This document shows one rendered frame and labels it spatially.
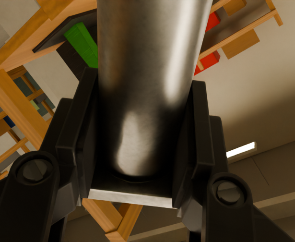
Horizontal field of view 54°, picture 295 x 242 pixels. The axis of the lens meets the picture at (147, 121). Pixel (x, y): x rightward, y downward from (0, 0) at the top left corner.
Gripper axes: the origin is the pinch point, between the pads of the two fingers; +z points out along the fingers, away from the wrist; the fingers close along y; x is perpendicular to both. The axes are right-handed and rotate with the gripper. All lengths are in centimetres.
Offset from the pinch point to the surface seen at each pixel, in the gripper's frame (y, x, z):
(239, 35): 150, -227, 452
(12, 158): -208, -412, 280
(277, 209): 228, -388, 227
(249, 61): 197, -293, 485
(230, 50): 144, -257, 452
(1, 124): -239, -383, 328
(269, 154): 284, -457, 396
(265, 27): 207, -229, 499
